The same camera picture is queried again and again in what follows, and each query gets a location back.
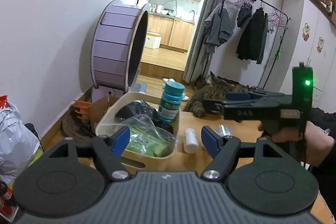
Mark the orange plastic object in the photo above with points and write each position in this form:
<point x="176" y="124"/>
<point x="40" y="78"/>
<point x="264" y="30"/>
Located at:
<point x="81" y="108"/>

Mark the black plastic bag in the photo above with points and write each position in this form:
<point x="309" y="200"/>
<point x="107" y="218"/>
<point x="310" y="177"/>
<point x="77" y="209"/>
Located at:
<point x="136" y="108"/>

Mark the grey hanging clothes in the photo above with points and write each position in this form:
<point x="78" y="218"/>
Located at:
<point x="218" y="27"/>

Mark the person's right forearm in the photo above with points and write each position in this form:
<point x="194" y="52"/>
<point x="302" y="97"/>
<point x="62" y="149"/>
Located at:
<point x="326" y="120"/>

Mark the cartoon rabbit sticker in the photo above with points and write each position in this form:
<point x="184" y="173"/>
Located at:
<point x="306" y="32"/>
<point x="320" y="45"/>

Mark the teal pill bottle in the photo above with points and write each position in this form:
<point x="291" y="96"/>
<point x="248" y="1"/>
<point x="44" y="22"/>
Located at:
<point x="170" y="106"/>

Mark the tabby cat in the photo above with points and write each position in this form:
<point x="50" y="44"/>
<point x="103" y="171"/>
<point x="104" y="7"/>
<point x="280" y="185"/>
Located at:
<point x="210" y="94"/>

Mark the round cardboard cat scratcher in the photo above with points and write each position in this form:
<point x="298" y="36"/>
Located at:
<point x="73" y="127"/>

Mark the grey curtain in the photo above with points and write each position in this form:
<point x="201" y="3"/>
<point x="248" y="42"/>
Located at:
<point x="207" y="16"/>

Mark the black hanging coat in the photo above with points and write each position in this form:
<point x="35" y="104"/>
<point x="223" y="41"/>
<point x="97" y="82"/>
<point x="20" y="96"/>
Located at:
<point x="252" y="40"/>

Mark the cream plastic basket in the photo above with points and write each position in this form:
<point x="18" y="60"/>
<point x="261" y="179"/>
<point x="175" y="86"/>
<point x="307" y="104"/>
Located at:
<point x="113" y="108"/>

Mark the purple cat exercise wheel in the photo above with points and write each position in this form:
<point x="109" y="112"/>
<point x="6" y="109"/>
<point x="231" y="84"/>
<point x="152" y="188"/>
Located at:
<point x="113" y="43"/>

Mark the row of kitchen countertop ware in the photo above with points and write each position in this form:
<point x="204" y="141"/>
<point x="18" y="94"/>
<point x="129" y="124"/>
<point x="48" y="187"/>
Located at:
<point x="160" y="8"/>

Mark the black clothes rack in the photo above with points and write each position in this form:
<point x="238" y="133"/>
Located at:
<point x="281" y="37"/>

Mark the row of shoes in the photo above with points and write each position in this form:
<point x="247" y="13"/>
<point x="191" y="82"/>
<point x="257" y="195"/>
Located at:
<point x="236" y="85"/>

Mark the white foam box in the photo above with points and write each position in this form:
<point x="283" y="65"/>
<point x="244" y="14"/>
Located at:
<point x="153" y="40"/>

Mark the zip bag of green packets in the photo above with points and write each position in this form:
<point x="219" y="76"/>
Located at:
<point x="147" y="140"/>

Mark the green hanging toy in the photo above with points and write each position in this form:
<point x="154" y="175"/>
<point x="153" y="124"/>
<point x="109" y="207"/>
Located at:
<point x="277" y="53"/>

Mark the white hanging socks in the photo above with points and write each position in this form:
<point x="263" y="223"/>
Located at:
<point x="271" y="28"/>

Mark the pale blue pink-label bottle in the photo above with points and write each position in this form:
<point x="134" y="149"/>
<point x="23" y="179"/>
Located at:
<point x="225" y="130"/>

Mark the grey plastic bag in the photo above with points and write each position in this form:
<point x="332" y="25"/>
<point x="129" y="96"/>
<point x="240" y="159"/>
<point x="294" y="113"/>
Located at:
<point x="15" y="140"/>

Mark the white wardrobe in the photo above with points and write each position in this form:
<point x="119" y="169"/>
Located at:
<point x="309" y="56"/>

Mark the dark small hanging garment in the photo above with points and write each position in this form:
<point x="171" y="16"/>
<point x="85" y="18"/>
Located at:
<point x="244" y="16"/>

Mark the person's right hand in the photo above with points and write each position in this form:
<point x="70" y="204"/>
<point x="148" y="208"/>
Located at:
<point x="315" y="146"/>

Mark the small white bottle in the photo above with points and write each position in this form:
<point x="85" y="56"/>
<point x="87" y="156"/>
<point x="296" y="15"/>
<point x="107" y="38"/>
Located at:
<point x="190" y="141"/>

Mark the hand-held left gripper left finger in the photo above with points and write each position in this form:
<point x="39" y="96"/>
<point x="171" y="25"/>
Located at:
<point x="120" y="138"/>

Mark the open cardboard box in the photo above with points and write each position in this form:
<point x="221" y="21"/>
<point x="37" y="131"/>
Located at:
<point x="101" y="111"/>

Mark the white slipper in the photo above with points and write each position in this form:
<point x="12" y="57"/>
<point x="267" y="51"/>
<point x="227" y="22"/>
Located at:
<point x="169" y="80"/>
<point x="185" y="96"/>

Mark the dark soda bottle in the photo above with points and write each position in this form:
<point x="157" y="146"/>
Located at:
<point x="6" y="195"/>

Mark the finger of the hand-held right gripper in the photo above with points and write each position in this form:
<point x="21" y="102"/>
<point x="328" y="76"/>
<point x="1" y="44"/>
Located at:
<point x="212" y="106"/>
<point x="237" y="96"/>

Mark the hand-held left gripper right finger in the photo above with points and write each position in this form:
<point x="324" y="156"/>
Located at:
<point x="210" y="140"/>

